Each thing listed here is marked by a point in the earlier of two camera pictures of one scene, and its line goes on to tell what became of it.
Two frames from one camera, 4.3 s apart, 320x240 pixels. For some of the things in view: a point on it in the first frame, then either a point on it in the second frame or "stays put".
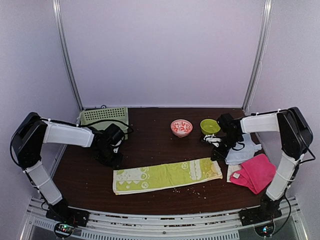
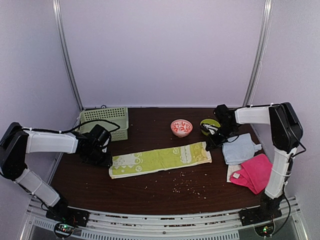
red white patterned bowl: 181,128 stays put
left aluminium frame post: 56,12 stays put
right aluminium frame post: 267,14 stays put
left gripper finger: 106,161 -> 92,160
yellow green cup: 149,177 -> 149,161
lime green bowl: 209,126 stays put
